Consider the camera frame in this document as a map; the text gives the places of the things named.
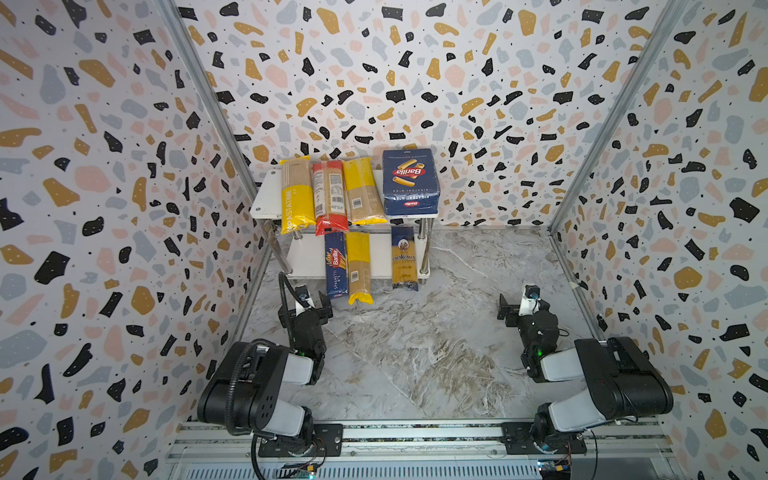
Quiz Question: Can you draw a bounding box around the yellow Pastatime spaghetti bag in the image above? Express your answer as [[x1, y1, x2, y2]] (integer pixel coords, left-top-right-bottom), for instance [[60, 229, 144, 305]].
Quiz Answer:
[[281, 156, 316, 235]]

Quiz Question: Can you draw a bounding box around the red spaghetti bag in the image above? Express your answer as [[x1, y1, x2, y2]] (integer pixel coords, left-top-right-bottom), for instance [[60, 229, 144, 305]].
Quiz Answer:
[[312, 160, 348, 236]]

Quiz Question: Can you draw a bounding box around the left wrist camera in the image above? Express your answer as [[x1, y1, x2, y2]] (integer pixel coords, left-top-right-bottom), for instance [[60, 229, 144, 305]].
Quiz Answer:
[[293, 285, 315, 316]]

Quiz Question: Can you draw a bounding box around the white two-tier shelf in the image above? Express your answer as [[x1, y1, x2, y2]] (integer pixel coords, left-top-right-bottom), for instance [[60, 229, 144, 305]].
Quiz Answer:
[[250, 168, 437, 283]]

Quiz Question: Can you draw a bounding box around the yellow-top spaghetti bag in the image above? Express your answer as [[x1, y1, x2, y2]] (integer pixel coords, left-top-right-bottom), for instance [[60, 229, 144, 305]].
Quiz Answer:
[[342, 157, 387, 225]]

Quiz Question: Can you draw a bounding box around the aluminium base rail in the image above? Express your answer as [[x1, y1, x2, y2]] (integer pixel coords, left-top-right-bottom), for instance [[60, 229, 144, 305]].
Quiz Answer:
[[159, 419, 685, 479]]

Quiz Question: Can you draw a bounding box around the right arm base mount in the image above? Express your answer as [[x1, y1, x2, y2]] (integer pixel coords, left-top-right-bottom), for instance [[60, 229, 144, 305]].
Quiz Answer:
[[501, 421, 587, 455]]

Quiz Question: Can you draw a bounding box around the blue Barilla spaghetti box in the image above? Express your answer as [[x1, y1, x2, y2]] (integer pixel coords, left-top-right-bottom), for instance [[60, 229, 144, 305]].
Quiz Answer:
[[324, 232, 349, 299]]

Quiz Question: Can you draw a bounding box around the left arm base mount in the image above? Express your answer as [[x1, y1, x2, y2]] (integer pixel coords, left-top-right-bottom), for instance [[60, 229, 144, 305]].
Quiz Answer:
[[258, 423, 344, 459]]

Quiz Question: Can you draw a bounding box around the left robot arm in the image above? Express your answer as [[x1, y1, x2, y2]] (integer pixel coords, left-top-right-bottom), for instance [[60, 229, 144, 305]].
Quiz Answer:
[[197, 293, 333, 443]]

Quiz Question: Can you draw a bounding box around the blue Barilla pasta box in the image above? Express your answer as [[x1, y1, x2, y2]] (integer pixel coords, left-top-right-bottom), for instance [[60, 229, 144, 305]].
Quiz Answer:
[[382, 149, 441, 217]]

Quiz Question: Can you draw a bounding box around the blue-top clear spaghetti bag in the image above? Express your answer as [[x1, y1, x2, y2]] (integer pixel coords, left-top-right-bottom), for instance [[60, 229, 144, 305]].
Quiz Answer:
[[391, 226, 419, 291]]

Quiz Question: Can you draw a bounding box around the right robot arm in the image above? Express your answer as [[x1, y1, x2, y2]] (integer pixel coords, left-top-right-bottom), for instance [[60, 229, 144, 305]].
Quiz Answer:
[[497, 285, 674, 454]]

